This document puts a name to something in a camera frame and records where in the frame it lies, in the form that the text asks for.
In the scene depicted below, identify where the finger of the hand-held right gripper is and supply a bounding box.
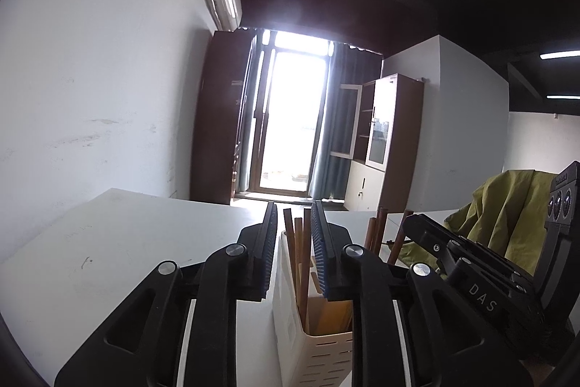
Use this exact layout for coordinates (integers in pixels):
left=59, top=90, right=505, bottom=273
left=402, top=213, right=468, bottom=277

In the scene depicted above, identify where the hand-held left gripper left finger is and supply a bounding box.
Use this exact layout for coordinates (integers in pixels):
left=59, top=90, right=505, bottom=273
left=54, top=201, right=278, bottom=387

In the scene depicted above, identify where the olive green jacket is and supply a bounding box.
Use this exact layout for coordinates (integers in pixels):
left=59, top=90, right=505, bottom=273
left=443, top=169, right=559, bottom=275

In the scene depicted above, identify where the glass balcony door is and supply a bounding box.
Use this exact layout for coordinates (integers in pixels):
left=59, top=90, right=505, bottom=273
left=247, top=30, right=332, bottom=201

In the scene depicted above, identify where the white perforated plastic utensil holder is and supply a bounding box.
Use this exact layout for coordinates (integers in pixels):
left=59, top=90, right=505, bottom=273
left=271, top=230, right=355, bottom=387

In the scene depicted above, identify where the brown wooden chopstick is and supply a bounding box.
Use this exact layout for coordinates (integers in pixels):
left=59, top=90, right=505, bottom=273
left=303, top=209, right=313, bottom=269

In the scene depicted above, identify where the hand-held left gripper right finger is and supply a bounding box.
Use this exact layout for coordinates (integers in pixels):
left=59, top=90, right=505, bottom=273
left=310, top=199, right=535, bottom=387

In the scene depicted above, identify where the dark brown wooden wardrobe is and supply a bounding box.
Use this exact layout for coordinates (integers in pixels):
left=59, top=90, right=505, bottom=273
left=189, top=30, right=255, bottom=206

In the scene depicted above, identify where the wooden cabinet with glass doors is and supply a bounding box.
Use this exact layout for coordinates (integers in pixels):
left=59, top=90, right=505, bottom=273
left=330, top=73, right=425, bottom=214

